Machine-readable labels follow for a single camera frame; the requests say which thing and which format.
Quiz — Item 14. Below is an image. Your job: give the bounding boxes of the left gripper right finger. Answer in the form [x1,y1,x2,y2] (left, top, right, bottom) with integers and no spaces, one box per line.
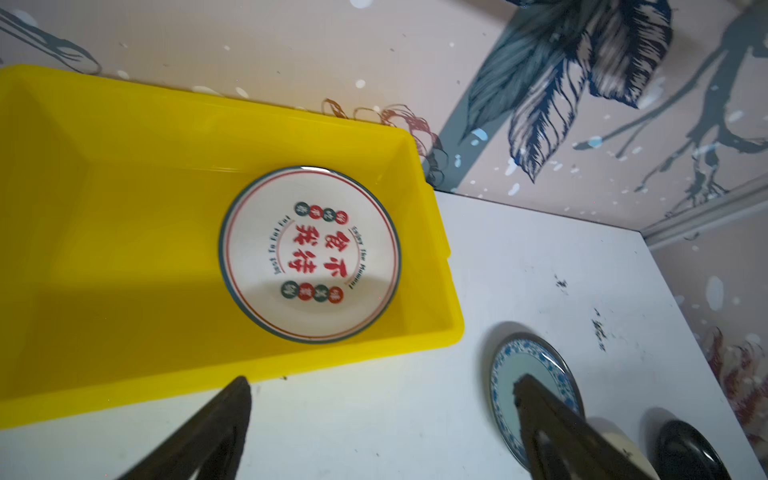
[513,375,648,479]

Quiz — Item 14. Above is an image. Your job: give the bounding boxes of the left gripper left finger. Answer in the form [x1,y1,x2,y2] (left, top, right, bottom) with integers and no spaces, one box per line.
[122,376,252,479]

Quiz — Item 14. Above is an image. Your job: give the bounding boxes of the cream plate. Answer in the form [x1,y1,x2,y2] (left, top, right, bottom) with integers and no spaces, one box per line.
[587,417,660,480]

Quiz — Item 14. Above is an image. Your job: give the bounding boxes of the small teal patterned plate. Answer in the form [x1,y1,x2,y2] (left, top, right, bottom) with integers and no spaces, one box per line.
[488,332,585,468]

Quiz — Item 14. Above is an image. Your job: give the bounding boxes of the black plate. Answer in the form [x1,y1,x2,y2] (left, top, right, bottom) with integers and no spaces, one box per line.
[655,420,731,480]

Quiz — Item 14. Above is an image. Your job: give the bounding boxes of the white plate red chinese characters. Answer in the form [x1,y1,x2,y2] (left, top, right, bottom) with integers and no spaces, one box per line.
[218,166,402,344]

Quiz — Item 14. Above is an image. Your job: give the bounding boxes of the yellow plastic bin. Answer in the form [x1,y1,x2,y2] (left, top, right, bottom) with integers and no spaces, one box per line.
[1,65,464,429]

